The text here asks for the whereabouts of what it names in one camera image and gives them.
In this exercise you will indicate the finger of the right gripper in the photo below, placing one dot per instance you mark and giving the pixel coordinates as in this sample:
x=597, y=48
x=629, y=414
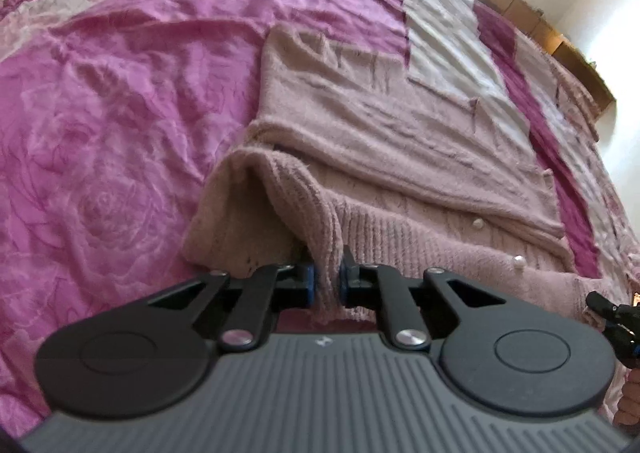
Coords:
x=621, y=326

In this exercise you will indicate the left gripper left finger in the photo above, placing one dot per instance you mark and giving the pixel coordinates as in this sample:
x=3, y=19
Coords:
x=142, y=357

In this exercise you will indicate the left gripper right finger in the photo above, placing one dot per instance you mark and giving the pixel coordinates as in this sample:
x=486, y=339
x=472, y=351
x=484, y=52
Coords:
x=511, y=356

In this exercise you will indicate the pink knitted cardigan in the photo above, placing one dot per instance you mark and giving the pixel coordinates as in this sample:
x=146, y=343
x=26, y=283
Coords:
x=348, y=151

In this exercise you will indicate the person's right hand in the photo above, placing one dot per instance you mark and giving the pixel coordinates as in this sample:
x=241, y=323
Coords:
x=628, y=408

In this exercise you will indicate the pink magenta striped bedspread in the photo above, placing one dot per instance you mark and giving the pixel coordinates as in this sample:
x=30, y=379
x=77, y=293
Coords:
x=115, y=112

